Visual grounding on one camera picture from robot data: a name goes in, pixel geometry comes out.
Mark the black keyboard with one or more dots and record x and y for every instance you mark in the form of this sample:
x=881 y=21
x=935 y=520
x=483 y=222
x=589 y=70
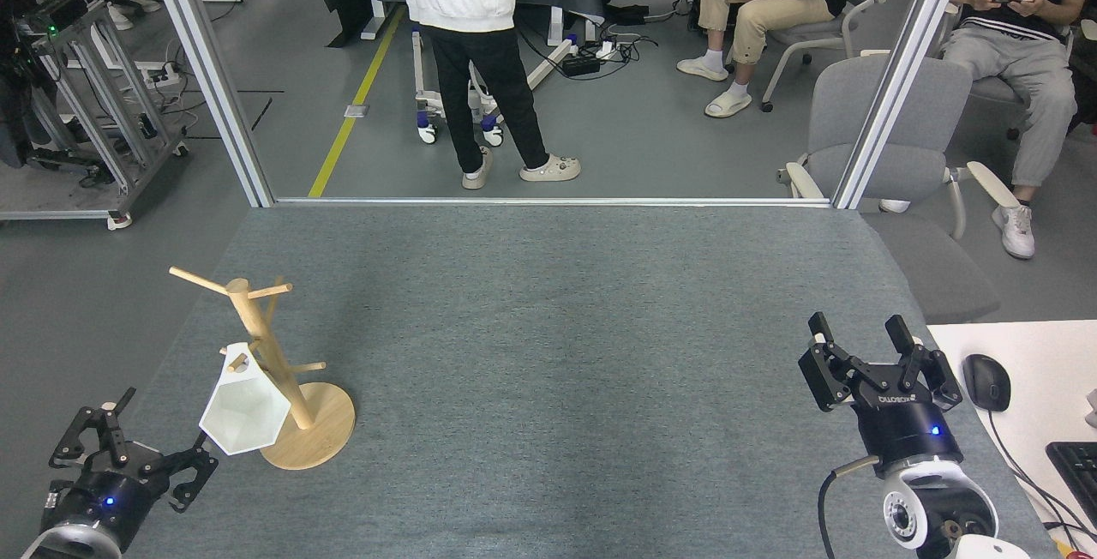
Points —
x=1078 y=473

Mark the metal floor plate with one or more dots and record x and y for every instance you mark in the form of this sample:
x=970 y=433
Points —
x=356 y=111

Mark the white faceted cup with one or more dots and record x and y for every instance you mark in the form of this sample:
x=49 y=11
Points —
x=244 y=413

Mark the white stand on wheels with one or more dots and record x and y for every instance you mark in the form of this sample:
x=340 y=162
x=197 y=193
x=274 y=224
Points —
x=424 y=100

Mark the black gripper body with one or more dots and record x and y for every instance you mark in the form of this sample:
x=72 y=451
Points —
x=904 y=430
x=111 y=490

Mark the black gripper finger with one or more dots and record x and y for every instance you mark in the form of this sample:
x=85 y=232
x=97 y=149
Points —
x=938 y=379
x=98 y=439
x=188 y=477
x=827 y=370

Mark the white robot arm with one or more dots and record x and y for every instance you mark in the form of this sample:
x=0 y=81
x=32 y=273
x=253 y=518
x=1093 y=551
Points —
x=68 y=546
x=943 y=512

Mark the silver frame post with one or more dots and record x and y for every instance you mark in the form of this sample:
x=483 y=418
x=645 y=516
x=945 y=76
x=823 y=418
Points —
x=206 y=70
x=900 y=70

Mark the wooden cup rack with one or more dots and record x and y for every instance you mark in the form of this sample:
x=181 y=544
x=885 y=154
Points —
x=321 y=435

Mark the metal equipment cart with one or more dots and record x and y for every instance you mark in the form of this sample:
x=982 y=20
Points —
x=94 y=70

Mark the empty grey office chair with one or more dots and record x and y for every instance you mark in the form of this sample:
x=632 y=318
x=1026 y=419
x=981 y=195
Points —
x=891 y=113

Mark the silver frame rail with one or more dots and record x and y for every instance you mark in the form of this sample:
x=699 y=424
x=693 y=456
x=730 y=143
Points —
x=548 y=201

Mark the black power strip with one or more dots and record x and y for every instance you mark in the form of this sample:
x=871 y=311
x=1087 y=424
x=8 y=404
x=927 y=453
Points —
x=581 y=65

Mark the grey white-framed office chair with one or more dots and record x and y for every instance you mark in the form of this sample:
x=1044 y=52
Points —
x=994 y=92
x=814 y=36

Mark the black computer mouse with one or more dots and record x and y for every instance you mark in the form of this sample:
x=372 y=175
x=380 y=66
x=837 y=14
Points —
x=986 y=381

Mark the white power strip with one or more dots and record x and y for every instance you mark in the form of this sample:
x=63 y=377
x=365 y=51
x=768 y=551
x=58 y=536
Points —
x=607 y=51
x=158 y=76

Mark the seated person with controller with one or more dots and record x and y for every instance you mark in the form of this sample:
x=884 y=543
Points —
x=784 y=10

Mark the seated person with phone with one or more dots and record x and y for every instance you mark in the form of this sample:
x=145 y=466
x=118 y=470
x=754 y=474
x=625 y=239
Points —
x=1020 y=62

